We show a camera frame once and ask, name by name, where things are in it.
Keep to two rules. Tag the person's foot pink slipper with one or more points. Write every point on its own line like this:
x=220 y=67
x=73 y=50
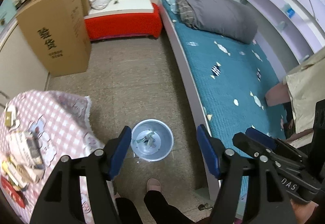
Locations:
x=153 y=185

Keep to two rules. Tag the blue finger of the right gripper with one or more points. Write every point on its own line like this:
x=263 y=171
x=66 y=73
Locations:
x=267 y=141

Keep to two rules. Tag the teal toothpaste box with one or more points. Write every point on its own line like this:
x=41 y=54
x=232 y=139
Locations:
x=148 y=140

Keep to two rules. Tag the newspaper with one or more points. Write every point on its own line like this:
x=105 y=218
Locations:
x=25 y=155

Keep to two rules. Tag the grey folded quilt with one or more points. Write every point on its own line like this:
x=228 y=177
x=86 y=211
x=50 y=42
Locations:
x=225 y=17

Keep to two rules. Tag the white curved base cabinet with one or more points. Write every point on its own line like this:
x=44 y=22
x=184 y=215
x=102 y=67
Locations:
x=21 y=70

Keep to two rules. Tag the large brown cardboard box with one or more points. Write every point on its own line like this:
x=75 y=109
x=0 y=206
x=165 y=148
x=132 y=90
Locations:
x=56 y=32

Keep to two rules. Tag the pink checkered tablecloth table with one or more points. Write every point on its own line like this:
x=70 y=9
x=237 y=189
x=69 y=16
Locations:
x=60 y=125

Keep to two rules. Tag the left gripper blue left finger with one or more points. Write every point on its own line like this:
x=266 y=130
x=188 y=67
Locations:
x=118 y=151

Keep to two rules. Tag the red covered low bench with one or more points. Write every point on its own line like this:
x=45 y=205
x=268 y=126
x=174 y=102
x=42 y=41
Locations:
x=124 y=18

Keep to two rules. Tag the red snack packet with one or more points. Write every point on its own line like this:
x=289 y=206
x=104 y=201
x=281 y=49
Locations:
x=16 y=196

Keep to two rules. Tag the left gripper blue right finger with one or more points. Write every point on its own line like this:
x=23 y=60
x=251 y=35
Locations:
x=211 y=150

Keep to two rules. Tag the right hand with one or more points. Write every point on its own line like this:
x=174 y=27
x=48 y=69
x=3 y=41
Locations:
x=303 y=212

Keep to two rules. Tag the blue plastic trash bucket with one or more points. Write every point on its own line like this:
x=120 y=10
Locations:
x=163 y=136

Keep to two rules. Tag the beige hanging shirt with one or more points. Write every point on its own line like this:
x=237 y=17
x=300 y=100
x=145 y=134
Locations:
x=306 y=87

